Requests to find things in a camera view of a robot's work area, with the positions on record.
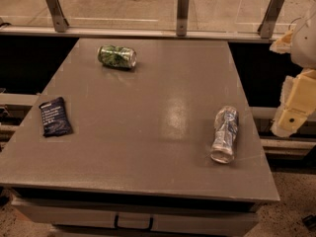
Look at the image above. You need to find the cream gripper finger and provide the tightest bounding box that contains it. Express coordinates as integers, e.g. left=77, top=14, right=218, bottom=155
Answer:
left=270, top=30, right=293, bottom=54
left=271, top=107, right=309, bottom=137

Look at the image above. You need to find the silver blue redbull can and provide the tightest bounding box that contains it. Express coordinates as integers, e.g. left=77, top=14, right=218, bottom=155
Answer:
left=210, top=106, right=239, bottom=164

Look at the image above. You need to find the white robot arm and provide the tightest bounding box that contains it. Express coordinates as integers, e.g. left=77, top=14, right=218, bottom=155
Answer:
left=270, top=3, right=316, bottom=137

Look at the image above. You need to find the green soda can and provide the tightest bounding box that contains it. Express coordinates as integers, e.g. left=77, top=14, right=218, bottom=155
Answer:
left=97, top=45, right=136, bottom=69

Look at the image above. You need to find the metal railing beam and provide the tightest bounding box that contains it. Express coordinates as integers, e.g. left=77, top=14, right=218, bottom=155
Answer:
left=0, top=25, right=282, bottom=42

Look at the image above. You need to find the dark blue snack packet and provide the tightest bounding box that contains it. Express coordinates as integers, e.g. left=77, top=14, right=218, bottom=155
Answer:
left=39, top=97, right=72, bottom=137

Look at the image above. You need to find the grey table drawer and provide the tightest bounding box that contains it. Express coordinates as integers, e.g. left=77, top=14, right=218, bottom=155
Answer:
left=12, top=197, right=258, bottom=237

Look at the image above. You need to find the right metal bracket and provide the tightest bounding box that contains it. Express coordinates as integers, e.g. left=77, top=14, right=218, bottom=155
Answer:
left=258, top=0, right=285, bottom=39

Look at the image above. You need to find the metal bracket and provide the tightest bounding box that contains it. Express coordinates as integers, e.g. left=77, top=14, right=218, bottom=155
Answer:
left=45, top=0, right=69, bottom=33
left=176, top=0, right=190, bottom=37
left=258, top=0, right=285, bottom=39

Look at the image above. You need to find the middle metal bracket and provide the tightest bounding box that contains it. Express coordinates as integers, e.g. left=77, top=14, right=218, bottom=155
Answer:
left=176, top=0, right=190, bottom=37

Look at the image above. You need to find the black drawer handle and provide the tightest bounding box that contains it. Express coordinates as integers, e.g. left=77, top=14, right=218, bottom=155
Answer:
left=114, top=213, right=154, bottom=231

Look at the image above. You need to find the left metal bracket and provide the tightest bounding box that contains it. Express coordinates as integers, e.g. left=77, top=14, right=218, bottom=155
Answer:
left=45, top=0, right=69, bottom=33

